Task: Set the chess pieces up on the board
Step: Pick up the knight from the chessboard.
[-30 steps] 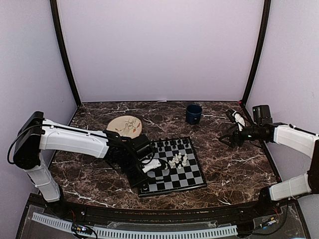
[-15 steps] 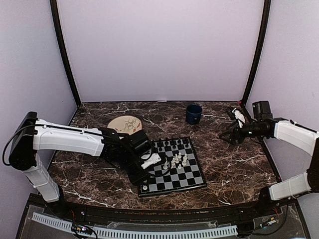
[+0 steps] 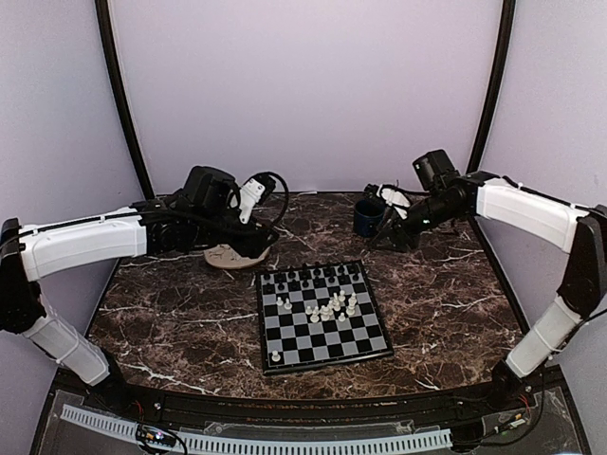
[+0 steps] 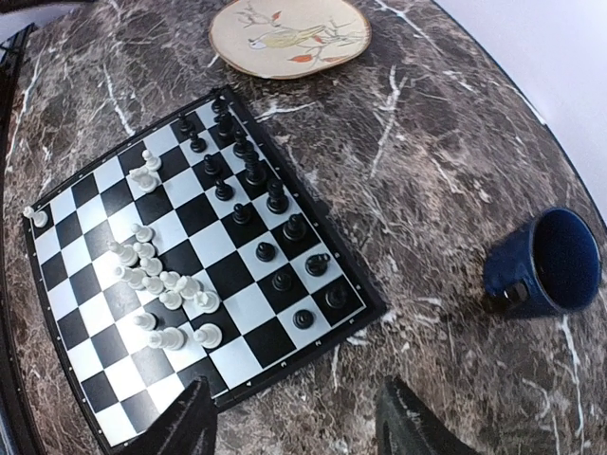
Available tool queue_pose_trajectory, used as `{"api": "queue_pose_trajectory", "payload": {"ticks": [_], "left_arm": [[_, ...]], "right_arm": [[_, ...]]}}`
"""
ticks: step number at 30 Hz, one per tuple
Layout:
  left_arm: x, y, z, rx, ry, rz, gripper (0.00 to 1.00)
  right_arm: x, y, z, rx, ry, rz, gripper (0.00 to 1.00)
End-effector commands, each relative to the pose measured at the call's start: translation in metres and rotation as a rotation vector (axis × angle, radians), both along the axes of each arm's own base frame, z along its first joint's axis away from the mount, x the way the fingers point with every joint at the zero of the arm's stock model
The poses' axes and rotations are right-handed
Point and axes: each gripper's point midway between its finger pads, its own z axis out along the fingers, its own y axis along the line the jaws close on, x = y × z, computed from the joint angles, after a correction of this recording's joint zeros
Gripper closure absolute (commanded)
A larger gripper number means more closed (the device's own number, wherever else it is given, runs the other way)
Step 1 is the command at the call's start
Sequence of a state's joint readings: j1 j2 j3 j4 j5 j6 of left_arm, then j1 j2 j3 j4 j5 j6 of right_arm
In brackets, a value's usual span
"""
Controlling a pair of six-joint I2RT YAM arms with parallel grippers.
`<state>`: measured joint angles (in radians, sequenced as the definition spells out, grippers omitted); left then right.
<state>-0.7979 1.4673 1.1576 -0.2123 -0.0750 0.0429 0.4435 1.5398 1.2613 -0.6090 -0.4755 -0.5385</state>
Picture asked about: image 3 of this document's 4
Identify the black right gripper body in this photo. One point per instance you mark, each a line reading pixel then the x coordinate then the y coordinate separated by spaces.
pixel 398 226

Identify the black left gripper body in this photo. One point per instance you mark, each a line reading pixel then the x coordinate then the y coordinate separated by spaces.
pixel 211 231

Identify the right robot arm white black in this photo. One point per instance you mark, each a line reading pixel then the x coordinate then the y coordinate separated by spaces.
pixel 532 266

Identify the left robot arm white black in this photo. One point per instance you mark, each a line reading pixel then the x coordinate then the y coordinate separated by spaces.
pixel 30 253

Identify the white chess queen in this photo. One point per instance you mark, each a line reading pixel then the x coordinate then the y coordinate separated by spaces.
pixel 351 306

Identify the small green circuit board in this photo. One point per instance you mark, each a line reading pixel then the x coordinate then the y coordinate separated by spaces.
pixel 152 435

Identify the cream plate with bird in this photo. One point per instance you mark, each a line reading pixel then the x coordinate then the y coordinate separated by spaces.
pixel 225 257

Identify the blue enamel mug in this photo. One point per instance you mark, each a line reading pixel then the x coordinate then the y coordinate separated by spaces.
pixel 367 217

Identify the black and white chessboard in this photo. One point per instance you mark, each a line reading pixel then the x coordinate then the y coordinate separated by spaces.
pixel 312 335

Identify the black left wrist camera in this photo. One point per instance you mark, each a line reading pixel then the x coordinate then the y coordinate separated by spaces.
pixel 207 190

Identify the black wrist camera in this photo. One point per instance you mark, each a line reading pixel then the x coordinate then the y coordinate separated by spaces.
pixel 435 171
pixel 207 190

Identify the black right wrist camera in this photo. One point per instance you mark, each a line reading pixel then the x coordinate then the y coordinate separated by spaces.
pixel 435 171

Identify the black right frame post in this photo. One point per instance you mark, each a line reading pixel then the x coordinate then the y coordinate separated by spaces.
pixel 494 85

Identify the black frame post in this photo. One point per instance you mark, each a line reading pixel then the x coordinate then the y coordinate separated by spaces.
pixel 494 85
pixel 112 63

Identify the black front rail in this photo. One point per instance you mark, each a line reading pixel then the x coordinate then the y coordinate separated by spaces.
pixel 181 408

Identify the white slotted cable duct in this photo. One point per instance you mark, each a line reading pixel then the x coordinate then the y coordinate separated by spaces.
pixel 240 439

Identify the black left frame post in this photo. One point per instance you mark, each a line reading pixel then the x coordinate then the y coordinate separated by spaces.
pixel 112 63

